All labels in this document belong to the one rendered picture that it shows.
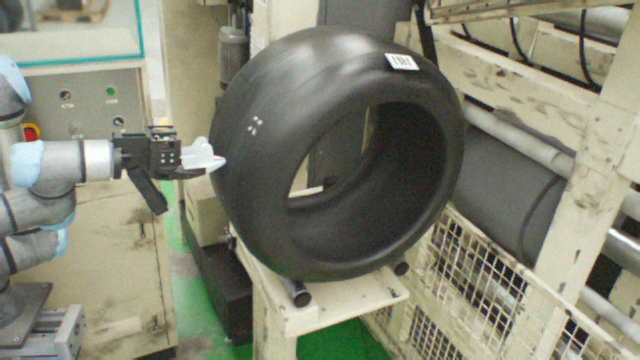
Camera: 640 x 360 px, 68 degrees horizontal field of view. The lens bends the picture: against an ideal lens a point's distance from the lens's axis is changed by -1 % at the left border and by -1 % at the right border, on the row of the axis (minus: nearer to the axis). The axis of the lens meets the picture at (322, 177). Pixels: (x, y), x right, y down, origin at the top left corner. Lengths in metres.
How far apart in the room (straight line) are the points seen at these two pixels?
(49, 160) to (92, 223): 0.83
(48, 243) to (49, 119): 0.38
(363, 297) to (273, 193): 0.50
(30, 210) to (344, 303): 0.75
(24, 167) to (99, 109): 0.71
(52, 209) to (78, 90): 0.65
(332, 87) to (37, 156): 0.51
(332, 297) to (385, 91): 0.60
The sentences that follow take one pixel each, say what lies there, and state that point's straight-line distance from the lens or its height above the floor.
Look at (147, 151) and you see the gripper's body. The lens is 0.93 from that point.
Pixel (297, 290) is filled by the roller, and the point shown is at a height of 0.92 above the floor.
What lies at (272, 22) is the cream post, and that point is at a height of 1.44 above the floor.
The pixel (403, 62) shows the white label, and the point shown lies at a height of 1.45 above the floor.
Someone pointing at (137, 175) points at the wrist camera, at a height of 1.25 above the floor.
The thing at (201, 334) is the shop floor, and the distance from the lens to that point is 2.31.
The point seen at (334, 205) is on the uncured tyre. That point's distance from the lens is 1.38.
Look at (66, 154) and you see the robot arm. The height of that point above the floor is 1.31.
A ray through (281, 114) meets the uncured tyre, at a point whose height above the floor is 1.37.
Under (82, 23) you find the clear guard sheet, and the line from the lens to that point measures 1.49.
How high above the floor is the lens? 1.71
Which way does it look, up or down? 30 degrees down
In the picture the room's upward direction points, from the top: 5 degrees clockwise
